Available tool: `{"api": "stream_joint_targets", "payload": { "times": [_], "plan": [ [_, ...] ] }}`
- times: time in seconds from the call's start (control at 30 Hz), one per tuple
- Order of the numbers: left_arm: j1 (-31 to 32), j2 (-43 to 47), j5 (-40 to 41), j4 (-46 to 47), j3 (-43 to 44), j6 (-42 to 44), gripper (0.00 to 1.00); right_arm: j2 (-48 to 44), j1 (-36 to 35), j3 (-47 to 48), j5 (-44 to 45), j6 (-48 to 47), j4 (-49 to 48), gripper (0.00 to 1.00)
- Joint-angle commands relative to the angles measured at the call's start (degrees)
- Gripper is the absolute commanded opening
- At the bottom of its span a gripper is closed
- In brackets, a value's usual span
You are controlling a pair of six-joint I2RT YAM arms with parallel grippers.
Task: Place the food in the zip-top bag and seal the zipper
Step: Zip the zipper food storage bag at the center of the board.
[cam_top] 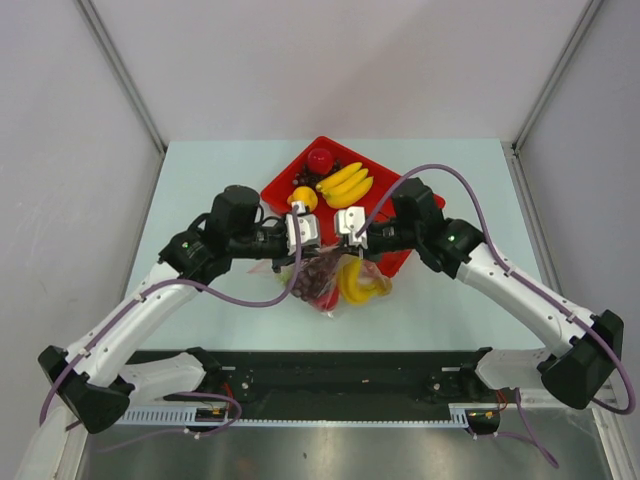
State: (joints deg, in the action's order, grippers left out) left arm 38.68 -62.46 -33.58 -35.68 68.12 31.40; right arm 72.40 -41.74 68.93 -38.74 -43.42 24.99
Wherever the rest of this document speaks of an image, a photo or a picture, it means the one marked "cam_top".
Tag red grape bunch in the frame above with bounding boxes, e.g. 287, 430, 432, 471
291, 251, 341, 303

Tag curved yellow banana bunch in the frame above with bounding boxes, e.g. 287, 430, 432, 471
336, 257, 393, 305

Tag clear pink-dotted zip bag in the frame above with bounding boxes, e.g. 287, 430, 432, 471
247, 244, 394, 319

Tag red apple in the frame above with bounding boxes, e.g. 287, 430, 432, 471
313, 288, 340, 312

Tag green celery stalk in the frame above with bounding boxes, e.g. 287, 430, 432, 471
276, 266, 294, 285

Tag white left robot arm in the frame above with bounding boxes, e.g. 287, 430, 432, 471
38, 185, 319, 434

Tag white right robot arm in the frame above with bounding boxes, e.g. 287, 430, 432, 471
334, 178, 624, 410

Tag red plastic tray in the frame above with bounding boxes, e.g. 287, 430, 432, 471
259, 135, 447, 283

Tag yellow lemon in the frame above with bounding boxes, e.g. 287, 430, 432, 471
286, 186, 318, 212

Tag straight yellow banana bunch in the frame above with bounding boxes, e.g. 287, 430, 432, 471
315, 162, 374, 210

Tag dark grape bunch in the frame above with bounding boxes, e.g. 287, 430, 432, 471
292, 160, 342, 189

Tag red pomegranate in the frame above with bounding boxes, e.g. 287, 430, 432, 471
306, 148, 334, 175

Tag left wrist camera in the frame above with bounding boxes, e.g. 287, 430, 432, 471
285, 201, 321, 255

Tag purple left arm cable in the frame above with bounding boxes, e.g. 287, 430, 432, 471
38, 207, 305, 426

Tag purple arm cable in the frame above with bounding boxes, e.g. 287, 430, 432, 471
354, 163, 637, 414
38, 207, 305, 426

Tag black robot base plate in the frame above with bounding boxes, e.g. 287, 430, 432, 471
129, 347, 521, 436

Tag white cable duct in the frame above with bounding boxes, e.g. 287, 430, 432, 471
122, 403, 471, 429

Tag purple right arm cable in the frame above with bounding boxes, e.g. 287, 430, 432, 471
354, 163, 637, 414

